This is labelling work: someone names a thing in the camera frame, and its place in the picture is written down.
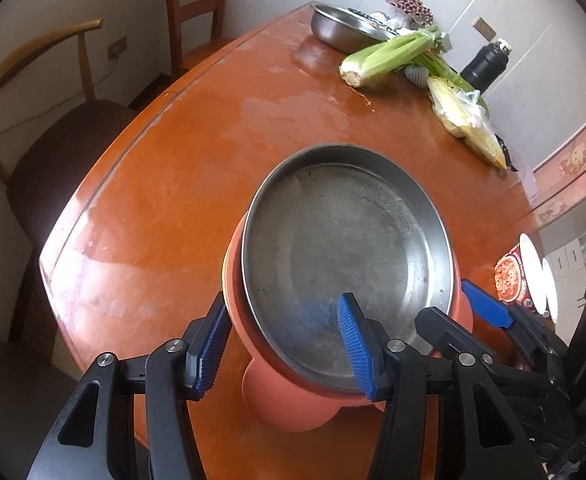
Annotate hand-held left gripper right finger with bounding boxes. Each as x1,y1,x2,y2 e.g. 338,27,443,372
337,292,541,480

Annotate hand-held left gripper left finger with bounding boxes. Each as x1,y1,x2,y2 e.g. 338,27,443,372
25,291,232,480

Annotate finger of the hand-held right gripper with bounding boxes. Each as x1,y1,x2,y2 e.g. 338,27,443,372
415,307,548,396
460,280,568,376

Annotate large red instant noodle bowl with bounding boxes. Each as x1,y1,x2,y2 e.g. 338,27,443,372
494,232,546,316

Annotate small red instant noodle bowl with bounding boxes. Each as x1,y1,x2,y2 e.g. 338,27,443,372
543,257,558,321

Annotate orange plate with ears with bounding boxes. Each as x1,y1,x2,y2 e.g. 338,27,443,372
221,217,475,433

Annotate round steel plate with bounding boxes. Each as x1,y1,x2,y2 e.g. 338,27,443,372
241,143,451,395

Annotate white shelf cabinet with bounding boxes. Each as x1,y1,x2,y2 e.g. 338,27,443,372
543,210,586,281

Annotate pale pink cloth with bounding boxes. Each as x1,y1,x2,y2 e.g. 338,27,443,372
515,152,540,202

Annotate black tongs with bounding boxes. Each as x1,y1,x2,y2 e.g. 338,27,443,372
495,132,518,171

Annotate pink cartoon cat poster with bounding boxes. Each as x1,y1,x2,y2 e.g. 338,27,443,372
530,120,586,231

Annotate clear bag of yellow corn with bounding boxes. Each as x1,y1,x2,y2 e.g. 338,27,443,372
426,76,508,169

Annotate long green vegetable stalks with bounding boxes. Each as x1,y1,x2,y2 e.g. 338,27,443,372
415,52,488,111

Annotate black thermos bottle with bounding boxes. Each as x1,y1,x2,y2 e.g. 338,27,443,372
459,38,512,92

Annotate curved-back wooden chair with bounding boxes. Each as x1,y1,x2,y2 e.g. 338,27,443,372
0,18,141,341

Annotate celery bunch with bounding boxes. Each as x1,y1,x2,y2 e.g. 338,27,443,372
340,26,446,88

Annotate dried flower bouquet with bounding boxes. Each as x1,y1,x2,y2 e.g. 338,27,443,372
385,0,434,28

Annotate steel basin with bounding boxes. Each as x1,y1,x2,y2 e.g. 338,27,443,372
311,3,398,54

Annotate dark patterned plate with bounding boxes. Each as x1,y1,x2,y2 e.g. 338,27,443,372
345,7,388,25

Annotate brown slatted wooden chair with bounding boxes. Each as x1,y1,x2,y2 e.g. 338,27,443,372
160,0,234,78

